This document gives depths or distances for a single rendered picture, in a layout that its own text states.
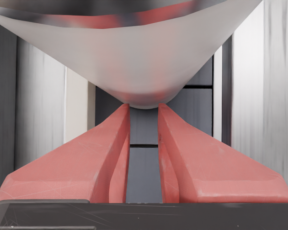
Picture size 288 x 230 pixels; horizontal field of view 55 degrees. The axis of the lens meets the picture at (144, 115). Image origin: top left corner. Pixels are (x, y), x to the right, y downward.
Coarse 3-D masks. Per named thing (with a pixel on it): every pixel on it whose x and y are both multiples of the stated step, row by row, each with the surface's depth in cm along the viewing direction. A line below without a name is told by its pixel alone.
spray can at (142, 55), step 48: (0, 0) 2; (48, 0) 2; (96, 0) 2; (144, 0) 2; (192, 0) 2; (240, 0) 2; (48, 48) 3; (96, 48) 3; (144, 48) 3; (192, 48) 4; (144, 96) 9
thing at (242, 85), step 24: (264, 0) 10; (264, 24) 10; (240, 48) 10; (264, 48) 10; (240, 72) 10; (264, 72) 10; (240, 96) 10; (264, 96) 10; (240, 120) 10; (264, 120) 10; (240, 144) 10; (264, 144) 10
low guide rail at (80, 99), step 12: (72, 72) 14; (72, 84) 14; (84, 84) 14; (72, 96) 14; (84, 96) 14; (72, 108) 14; (84, 108) 14; (72, 120) 14; (84, 120) 14; (72, 132) 14; (84, 132) 14
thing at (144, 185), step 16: (208, 64) 18; (192, 80) 18; (208, 80) 18; (96, 96) 18; (112, 96) 18; (176, 96) 18; (192, 96) 18; (208, 96) 18; (96, 112) 18; (112, 112) 18; (144, 112) 18; (176, 112) 18; (192, 112) 18; (208, 112) 18; (144, 128) 18; (208, 128) 18; (144, 144) 18; (144, 160) 18; (128, 176) 18; (144, 176) 18; (128, 192) 18; (144, 192) 18; (160, 192) 18
